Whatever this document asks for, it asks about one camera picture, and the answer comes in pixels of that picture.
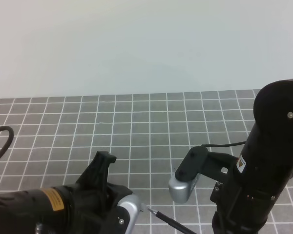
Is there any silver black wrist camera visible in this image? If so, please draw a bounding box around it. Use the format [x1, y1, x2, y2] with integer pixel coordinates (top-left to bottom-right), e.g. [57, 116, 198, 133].
[168, 146, 208, 204]
[117, 194, 147, 234]

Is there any thin black camera cable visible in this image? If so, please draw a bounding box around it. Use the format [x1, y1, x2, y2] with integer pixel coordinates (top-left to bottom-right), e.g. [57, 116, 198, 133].
[201, 141, 246, 148]

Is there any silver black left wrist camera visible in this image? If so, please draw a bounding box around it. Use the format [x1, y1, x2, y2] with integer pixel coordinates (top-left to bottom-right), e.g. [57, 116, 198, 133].
[117, 194, 147, 234]

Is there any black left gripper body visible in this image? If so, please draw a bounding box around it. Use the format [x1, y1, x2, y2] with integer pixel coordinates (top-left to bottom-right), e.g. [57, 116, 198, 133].
[63, 183, 133, 234]

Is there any grey grid tablecloth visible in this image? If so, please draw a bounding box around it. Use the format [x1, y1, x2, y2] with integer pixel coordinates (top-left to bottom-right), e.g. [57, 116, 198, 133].
[0, 89, 293, 234]

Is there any black pen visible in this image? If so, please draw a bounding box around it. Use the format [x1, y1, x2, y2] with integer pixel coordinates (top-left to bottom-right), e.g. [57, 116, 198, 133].
[147, 208, 196, 234]

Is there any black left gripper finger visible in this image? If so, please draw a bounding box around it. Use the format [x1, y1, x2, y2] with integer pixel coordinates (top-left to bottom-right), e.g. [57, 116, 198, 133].
[76, 151, 117, 195]

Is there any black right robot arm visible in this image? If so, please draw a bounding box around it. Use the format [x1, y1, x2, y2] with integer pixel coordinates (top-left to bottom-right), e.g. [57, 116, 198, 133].
[211, 79, 293, 234]

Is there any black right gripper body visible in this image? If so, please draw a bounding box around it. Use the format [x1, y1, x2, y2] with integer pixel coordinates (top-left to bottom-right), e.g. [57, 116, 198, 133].
[200, 151, 293, 234]

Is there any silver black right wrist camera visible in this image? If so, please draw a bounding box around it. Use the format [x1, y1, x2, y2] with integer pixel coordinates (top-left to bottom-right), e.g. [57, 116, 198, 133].
[168, 146, 208, 204]

